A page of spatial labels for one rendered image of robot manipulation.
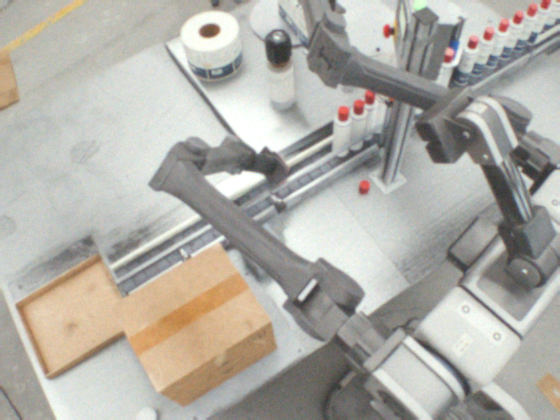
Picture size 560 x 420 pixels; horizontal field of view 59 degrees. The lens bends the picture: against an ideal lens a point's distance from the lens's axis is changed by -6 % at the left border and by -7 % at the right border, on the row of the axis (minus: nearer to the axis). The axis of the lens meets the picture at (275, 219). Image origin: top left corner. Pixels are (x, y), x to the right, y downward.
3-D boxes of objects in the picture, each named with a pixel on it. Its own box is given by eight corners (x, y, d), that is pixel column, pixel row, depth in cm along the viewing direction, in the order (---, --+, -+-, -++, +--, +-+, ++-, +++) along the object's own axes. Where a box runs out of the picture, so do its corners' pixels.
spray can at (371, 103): (360, 126, 171) (365, 84, 152) (375, 131, 169) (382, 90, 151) (354, 137, 169) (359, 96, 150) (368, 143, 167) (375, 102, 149)
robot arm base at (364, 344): (361, 387, 84) (369, 373, 73) (326, 353, 87) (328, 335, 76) (396, 350, 87) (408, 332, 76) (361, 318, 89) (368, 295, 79)
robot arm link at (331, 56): (303, 88, 93) (324, 38, 87) (303, 58, 103) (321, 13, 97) (511, 164, 101) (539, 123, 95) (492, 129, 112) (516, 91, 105)
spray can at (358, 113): (358, 136, 169) (364, 94, 151) (365, 148, 166) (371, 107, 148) (343, 140, 168) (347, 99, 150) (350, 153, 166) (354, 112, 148)
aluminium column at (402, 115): (388, 170, 168) (426, 5, 109) (397, 179, 166) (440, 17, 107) (377, 176, 167) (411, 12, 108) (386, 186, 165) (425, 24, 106)
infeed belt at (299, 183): (511, 45, 190) (514, 38, 186) (526, 59, 186) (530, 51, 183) (118, 275, 155) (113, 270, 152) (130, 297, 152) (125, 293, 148)
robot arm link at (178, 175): (126, 179, 92) (155, 132, 89) (164, 177, 105) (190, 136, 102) (323, 348, 83) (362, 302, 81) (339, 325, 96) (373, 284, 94)
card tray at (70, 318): (101, 258, 159) (97, 252, 156) (138, 326, 149) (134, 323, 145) (19, 307, 153) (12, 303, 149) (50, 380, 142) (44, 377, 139)
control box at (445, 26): (428, 34, 134) (442, -25, 117) (438, 81, 126) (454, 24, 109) (391, 33, 134) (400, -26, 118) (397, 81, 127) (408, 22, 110)
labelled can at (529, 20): (515, 41, 185) (533, -1, 167) (525, 50, 183) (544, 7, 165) (506, 46, 184) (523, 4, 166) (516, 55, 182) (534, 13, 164)
